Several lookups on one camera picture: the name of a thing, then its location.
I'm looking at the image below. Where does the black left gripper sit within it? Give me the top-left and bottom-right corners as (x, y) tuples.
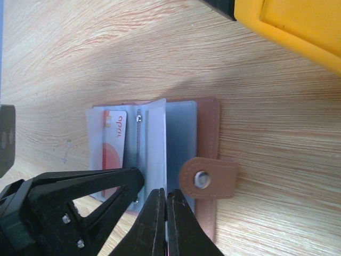
(1, 168), (144, 255)

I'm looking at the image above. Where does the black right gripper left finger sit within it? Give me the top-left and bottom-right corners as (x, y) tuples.
(110, 188), (166, 256)

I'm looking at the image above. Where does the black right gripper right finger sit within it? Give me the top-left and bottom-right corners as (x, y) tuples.
(167, 189), (223, 256)

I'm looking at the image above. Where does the white magnetic stripe card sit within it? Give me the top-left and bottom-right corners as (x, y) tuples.
(165, 221), (169, 256)

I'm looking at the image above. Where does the red white credit card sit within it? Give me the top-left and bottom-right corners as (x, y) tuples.
(100, 109), (127, 198)

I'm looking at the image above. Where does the black card bin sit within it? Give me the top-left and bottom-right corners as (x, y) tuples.
(202, 0), (236, 21)

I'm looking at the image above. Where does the yellow card bin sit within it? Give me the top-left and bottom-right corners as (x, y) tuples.
(234, 1), (340, 74)

